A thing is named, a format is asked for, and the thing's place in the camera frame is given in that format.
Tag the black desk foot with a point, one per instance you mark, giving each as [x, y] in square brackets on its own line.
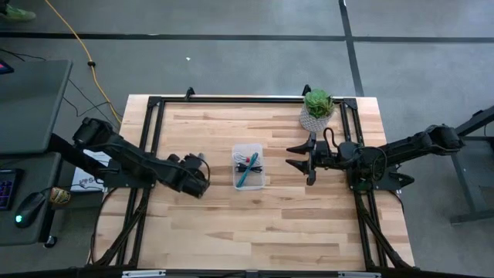
[50, 242]

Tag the small gold round object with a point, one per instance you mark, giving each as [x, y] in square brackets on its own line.
[59, 195]

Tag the backlit keyboard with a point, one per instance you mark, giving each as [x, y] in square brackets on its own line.
[7, 189]

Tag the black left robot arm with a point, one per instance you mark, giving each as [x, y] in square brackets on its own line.
[131, 158]

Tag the dark desk surface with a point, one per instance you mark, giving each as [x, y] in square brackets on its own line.
[34, 166]

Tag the clear plastic container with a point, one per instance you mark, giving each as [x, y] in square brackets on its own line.
[256, 150]

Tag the white printed box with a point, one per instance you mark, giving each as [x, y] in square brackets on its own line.
[86, 179]

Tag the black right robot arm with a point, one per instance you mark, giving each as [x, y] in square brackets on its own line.
[409, 148]

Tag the green shoe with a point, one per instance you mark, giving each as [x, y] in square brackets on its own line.
[17, 13]

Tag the black aluminium frame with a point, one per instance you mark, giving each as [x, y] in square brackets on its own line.
[251, 99]

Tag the silver metal bracket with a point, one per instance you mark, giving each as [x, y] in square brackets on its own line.
[359, 275]
[143, 274]

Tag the black frame clamp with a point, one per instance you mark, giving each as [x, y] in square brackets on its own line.
[306, 90]
[189, 93]

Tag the succulent in white pot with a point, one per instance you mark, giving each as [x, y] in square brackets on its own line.
[317, 104]

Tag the grey desk panel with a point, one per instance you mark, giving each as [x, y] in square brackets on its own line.
[31, 108]

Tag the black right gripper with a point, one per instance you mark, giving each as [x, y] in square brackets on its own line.
[324, 156]

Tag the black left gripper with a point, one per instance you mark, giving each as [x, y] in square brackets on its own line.
[189, 171]

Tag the black computer mouse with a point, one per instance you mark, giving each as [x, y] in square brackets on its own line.
[30, 208]

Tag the black metal stand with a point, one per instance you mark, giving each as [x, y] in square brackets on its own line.
[471, 166]

